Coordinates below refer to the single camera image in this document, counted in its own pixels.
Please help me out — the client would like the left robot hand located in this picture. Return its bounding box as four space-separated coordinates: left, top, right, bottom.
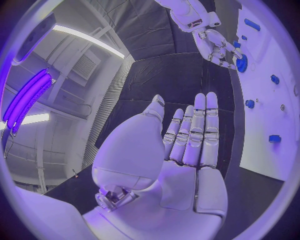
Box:
81 91 229 240

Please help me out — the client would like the white task board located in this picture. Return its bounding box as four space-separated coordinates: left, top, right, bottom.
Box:
230 2 300 182

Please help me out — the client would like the glowing light bar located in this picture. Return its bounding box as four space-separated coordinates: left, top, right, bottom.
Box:
1 67 53 136

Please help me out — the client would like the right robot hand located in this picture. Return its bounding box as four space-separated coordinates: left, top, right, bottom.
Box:
191 26 245 71

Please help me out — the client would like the long blue cylinder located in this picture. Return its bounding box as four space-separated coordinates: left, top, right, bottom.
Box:
243 18 262 32

